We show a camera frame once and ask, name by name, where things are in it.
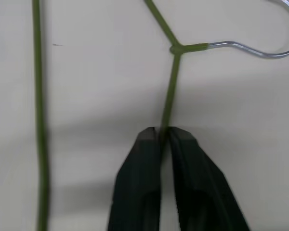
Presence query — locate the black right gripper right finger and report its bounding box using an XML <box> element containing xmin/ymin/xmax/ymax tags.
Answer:
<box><xmin>162</xmin><ymin>127</ymin><xmax>251</xmax><ymax>231</ymax></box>

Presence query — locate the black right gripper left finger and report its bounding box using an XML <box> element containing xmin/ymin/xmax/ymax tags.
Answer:
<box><xmin>106</xmin><ymin>127</ymin><xmax>163</xmax><ymax>231</ymax></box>

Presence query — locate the green wire hanger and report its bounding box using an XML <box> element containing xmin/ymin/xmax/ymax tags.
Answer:
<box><xmin>32</xmin><ymin>0</ymin><xmax>289</xmax><ymax>231</ymax></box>

